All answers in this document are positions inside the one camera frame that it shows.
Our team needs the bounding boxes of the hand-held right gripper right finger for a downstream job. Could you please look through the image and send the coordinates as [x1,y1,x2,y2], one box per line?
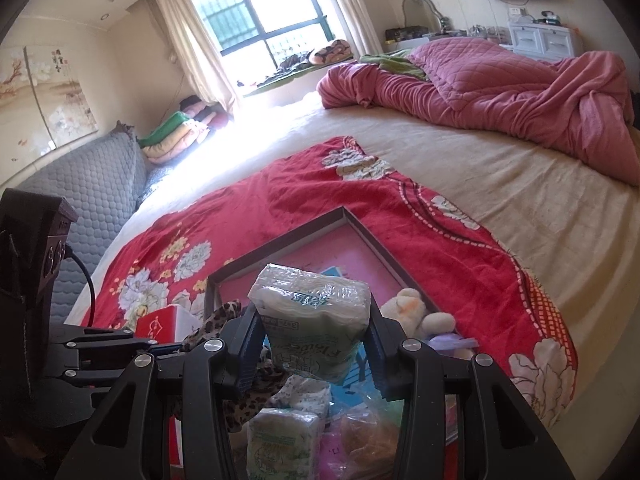
[362,304,574,480]

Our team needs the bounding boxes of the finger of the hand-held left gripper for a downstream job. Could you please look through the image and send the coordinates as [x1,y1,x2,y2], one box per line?
[55,326,159,356]
[55,354,187,392]

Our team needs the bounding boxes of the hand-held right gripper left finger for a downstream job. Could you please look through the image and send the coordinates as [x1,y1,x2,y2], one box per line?
[55,304,264,480]

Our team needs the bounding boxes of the leopard print cloth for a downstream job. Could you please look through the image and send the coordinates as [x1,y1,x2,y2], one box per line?
[172,298,287,434]

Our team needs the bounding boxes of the red tissue pack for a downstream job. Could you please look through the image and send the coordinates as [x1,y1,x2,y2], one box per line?
[134,304,202,345]

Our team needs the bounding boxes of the cream plush bear purple dress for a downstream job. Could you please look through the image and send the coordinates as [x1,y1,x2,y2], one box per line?
[379,287,479,362]

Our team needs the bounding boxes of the green printed tissue packet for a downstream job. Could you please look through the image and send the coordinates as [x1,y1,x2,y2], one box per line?
[246,407,324,480]
[248,263,372,384]

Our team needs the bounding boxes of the plastic bag with bread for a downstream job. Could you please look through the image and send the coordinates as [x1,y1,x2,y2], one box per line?
[327,402,402,480]

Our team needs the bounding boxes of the shallow box with pink lining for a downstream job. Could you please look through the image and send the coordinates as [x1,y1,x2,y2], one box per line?
[202,205,459,447]

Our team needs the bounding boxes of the grey quilted headboard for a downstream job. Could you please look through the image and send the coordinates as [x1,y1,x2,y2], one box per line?
[0,119,149,322]

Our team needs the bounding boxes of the red floral blanket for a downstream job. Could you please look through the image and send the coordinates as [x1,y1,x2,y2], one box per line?
[65,134,579,432]

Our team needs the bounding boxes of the stack of folded blankets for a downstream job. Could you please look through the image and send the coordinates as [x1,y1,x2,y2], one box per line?
[137,94,232,165]

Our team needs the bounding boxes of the bed with beige sheet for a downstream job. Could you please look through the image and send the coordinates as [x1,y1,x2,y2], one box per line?
[65,50,640,442]

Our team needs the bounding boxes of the pink quilt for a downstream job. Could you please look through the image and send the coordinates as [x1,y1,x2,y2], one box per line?
[317,37,640,187]

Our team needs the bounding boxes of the green cloth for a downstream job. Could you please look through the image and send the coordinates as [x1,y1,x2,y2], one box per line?
[357,49,431,81]

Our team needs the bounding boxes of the cream curtain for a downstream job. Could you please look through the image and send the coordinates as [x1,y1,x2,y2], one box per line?
[317,0,384,56]
[149,0,239,112]

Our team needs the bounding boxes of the patterned pillow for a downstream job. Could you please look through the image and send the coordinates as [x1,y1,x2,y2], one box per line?
[307,38,354,66]

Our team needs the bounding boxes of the window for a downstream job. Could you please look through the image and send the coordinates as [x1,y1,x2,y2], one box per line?
[189,0,336,59]

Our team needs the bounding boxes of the vanity mirror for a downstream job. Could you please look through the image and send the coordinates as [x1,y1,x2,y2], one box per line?
[402,0,451,37]

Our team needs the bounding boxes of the white drawer cabinet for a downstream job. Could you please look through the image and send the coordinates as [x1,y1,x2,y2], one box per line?
[507,12,584,56]

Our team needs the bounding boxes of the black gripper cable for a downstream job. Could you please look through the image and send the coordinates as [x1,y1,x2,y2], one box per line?
[64,248,97,329]

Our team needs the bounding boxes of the blossom wall painting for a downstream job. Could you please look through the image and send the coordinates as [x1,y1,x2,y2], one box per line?
[0,44,99,154]

